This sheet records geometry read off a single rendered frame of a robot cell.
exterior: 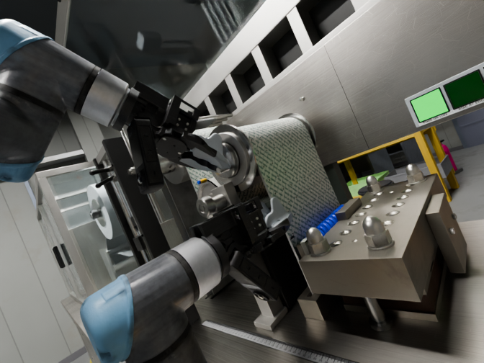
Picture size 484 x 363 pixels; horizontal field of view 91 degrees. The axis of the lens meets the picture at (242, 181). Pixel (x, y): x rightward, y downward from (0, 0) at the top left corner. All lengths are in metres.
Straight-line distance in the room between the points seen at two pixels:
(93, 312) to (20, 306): 3.85
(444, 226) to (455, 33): 0.37
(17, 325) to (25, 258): 0.74
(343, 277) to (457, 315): 0.16
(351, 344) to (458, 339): 0.13
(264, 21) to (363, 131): 0.44
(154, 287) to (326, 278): 0.26
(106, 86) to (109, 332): 0.30
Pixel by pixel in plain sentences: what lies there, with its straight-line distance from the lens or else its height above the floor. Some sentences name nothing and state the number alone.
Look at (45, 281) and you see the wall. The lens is 4.08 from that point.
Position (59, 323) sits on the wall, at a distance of 4.14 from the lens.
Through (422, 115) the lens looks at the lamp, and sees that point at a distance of 0.67.
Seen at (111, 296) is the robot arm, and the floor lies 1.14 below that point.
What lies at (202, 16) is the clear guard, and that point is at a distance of 0.97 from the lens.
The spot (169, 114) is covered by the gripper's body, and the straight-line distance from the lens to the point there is 0.42.
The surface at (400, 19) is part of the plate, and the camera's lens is 0.70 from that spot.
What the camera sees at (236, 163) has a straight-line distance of 0.48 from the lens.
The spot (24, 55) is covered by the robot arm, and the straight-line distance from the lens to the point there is 0.41.
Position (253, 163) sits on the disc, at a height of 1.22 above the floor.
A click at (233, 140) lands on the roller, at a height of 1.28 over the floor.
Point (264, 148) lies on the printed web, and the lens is 0.50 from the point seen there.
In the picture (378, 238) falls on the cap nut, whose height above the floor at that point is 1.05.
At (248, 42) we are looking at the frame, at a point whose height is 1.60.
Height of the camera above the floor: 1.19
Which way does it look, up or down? level
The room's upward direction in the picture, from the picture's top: 23 degrees counter-clockwise
